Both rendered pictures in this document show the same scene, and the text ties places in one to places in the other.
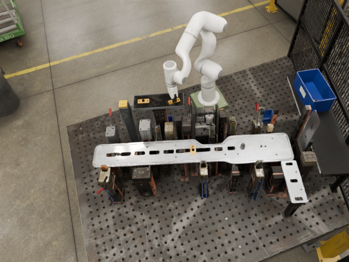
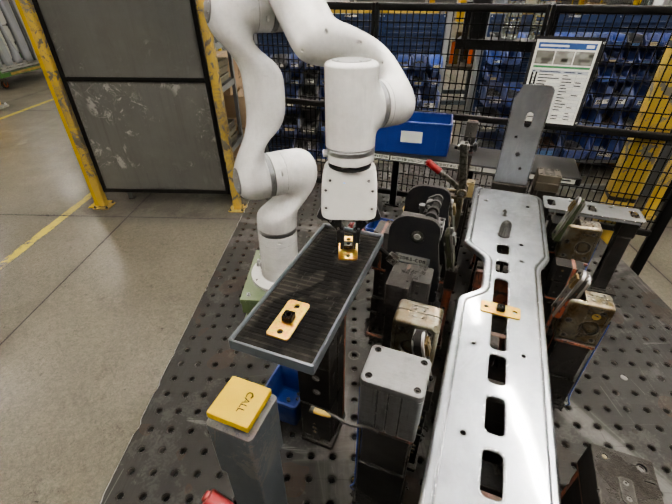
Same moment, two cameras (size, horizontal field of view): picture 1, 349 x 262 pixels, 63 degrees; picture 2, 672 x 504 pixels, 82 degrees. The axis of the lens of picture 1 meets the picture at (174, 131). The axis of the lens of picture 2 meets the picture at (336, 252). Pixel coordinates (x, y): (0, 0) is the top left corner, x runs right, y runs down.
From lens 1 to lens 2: 1.76 m
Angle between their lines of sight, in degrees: 54
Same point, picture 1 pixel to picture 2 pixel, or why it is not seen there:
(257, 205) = not seen: hidden behind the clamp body
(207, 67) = (287, 161)
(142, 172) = (630, 488)
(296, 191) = (616, 212)
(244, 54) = (144, 266)
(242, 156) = (530, 241)
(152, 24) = not seen: outside the picture
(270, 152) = (522, 210)
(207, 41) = (272, 68)
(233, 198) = not seen: hidden behind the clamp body
